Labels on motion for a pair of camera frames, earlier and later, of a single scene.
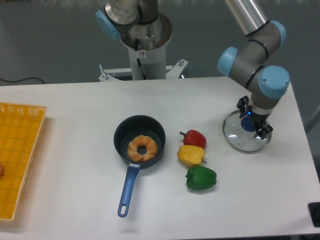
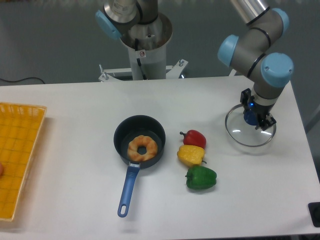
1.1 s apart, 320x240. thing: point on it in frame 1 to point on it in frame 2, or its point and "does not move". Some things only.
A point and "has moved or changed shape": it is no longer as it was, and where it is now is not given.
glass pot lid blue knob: (239, 134) has moved or changed shape
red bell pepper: (194, 137) does not move
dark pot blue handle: (126, 130) does not move
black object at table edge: (314, 208) does not move
